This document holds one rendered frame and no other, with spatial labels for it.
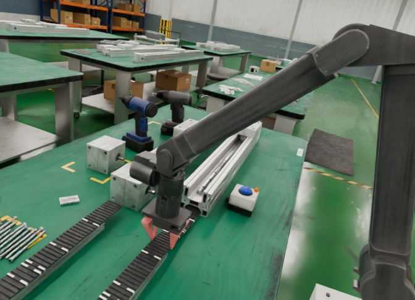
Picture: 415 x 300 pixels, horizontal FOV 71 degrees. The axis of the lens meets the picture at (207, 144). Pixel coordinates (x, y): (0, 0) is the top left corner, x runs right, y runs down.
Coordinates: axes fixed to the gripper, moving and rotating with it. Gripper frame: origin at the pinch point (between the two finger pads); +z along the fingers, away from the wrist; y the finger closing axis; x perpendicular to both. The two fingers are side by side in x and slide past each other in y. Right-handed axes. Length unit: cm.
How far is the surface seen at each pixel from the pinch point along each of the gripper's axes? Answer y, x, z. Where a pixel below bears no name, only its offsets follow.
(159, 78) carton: 197, -361, 43
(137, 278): -0.6, 12.4, -0.1
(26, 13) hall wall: 1024, -831, 36
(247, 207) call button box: -15.6, -27.2, 0.2
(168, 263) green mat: -3.2, 2.5, 3.4
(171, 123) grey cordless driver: 34, -70, -3
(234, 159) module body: -4.5, -47.5, -5.1
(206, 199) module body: -3.9, -19.2, -3.0
